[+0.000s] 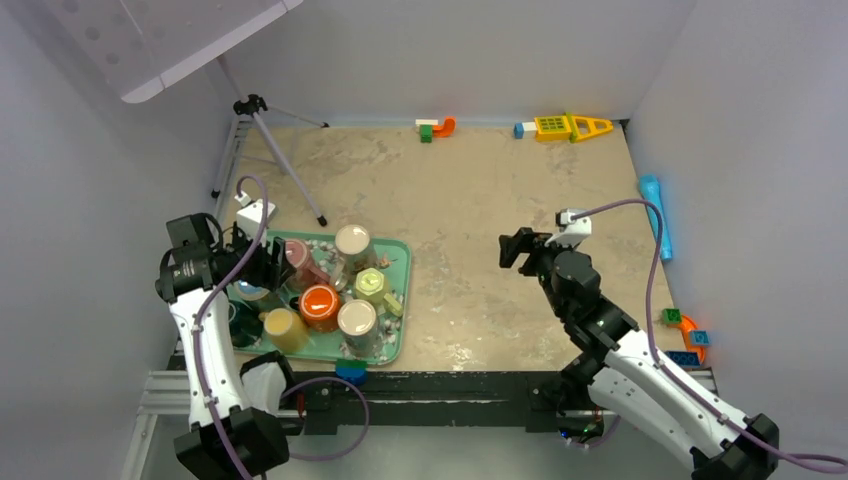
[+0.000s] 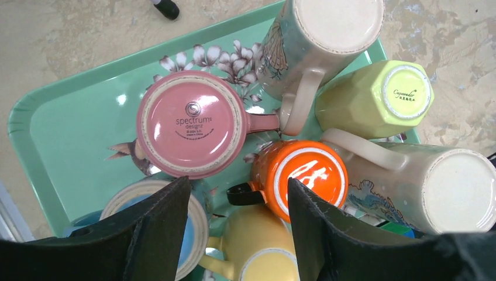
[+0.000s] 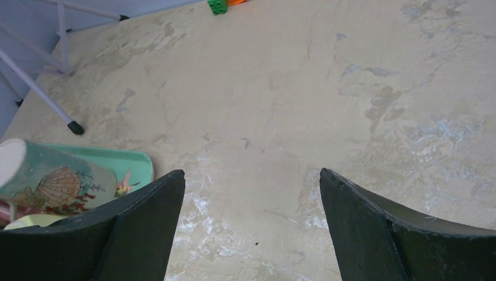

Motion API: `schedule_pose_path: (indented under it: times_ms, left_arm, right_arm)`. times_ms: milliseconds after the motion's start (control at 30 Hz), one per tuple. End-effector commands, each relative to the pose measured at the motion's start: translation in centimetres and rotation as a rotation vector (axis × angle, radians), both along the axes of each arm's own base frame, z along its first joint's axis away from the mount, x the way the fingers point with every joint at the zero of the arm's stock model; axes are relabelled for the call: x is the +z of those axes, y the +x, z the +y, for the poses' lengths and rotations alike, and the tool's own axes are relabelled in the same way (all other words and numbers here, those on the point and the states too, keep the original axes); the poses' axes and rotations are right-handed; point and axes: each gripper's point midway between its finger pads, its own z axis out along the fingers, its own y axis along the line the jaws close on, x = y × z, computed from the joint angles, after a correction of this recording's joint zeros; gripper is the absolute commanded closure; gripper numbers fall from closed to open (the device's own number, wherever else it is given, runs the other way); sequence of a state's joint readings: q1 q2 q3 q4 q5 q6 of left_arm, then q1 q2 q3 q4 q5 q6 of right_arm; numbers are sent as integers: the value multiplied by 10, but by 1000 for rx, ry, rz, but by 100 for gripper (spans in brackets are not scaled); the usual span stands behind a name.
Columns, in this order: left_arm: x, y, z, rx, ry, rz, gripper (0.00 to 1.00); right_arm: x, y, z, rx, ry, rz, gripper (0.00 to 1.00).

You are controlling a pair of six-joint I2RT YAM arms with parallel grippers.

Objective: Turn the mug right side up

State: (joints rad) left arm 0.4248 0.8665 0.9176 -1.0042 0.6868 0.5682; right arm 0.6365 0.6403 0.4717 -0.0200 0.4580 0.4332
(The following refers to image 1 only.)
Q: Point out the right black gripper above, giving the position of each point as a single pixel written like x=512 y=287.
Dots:
x=524 y=241

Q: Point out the dark green mug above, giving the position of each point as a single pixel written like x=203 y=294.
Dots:
x=245 y=327

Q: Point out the lime green mug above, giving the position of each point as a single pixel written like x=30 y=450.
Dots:
x=372 y=285

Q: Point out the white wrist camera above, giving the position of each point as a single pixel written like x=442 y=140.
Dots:
x=572 y=230
x=249 y=216

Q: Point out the orange green white toy blocks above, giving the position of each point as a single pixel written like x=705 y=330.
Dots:
x=429 y=129

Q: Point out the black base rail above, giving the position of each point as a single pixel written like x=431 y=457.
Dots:
x=538 y=402

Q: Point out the dark blue toy block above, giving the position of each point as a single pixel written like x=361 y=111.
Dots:
x=685 y=359

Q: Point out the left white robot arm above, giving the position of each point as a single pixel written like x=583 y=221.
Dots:
x=228 y=436

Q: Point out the yellow toy phone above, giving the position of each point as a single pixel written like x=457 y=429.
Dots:
x=571 y=127

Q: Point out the grey tripod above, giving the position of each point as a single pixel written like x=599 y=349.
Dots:
x=253 y=105

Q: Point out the blue toy flashlight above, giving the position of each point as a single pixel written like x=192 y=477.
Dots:
x=650 y=189

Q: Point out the cream mug with seahorse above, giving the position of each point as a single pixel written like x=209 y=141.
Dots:
x=354 y=245

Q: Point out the orange mug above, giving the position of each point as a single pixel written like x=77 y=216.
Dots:
x=319 y=306

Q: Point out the light blue toy block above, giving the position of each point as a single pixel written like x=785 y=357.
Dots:
x=699 y=338

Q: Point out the white overhead panel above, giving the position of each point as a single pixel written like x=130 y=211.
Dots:
x=144 y=47

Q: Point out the cream mug with basket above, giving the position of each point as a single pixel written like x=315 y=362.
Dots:
x=358 y=322

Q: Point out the yellow mug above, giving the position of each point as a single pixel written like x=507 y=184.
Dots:
x=285 y=329

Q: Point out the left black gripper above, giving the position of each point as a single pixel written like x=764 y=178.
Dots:
x=270 y=271

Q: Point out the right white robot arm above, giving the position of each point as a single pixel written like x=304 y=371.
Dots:
x=619 y=371

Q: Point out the blue green toy block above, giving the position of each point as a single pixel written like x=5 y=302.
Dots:
x=352 y=371

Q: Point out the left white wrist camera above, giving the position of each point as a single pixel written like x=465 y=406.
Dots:
x=249 y=216

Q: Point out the pink mug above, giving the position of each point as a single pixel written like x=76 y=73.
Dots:
x=307 y=272

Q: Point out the blue butterfly mug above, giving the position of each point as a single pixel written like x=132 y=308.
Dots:
x=259 y=299

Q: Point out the green floral tray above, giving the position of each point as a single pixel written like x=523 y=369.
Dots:
x=333 y=346

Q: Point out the blue white toy block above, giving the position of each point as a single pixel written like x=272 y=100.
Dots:
x=525 y=130

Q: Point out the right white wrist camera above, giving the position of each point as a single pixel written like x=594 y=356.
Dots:
x=572 y=230

